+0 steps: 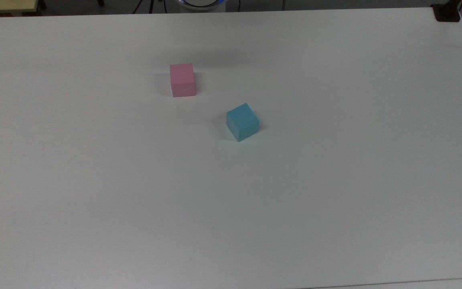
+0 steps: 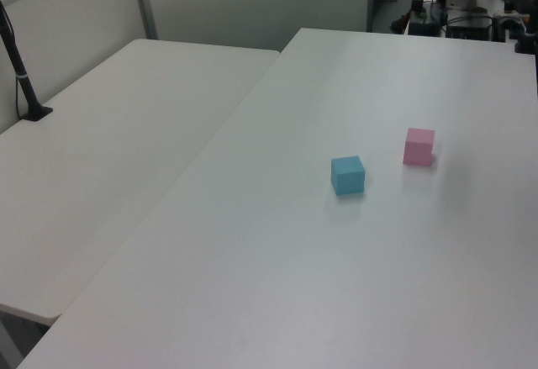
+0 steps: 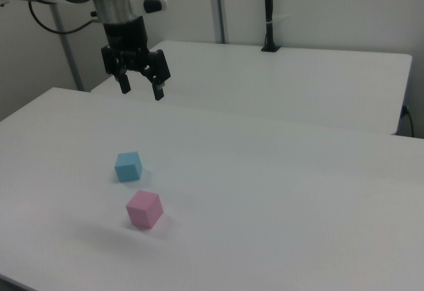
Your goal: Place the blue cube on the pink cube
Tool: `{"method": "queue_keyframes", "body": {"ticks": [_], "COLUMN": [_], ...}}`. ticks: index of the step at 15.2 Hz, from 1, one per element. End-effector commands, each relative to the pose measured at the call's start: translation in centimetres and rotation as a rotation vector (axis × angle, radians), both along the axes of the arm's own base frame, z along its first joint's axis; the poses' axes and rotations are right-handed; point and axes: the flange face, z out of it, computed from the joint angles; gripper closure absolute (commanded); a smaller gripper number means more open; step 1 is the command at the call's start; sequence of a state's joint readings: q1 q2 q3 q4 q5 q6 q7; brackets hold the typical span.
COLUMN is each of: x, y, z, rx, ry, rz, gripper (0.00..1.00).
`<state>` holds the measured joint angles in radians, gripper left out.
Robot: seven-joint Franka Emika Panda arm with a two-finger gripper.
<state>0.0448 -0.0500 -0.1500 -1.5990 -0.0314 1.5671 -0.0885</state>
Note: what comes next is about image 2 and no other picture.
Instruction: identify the black table clamp mount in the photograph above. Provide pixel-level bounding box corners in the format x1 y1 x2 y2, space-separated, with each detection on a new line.
513 7 538 55

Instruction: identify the black camera pole with base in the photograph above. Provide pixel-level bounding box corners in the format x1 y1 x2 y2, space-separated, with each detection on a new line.
0 0 55 123

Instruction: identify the blue foam cube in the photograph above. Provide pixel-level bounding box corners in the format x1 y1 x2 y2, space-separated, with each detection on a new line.
330 155 366 197

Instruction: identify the black equipment box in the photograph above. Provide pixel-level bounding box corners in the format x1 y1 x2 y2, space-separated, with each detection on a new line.
446 14 493 41

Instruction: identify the pink foam cube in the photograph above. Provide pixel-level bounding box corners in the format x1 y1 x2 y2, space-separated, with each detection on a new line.
402 127 436 166

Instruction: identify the white side table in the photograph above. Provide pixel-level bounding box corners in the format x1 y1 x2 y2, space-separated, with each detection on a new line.
0 39 282 327

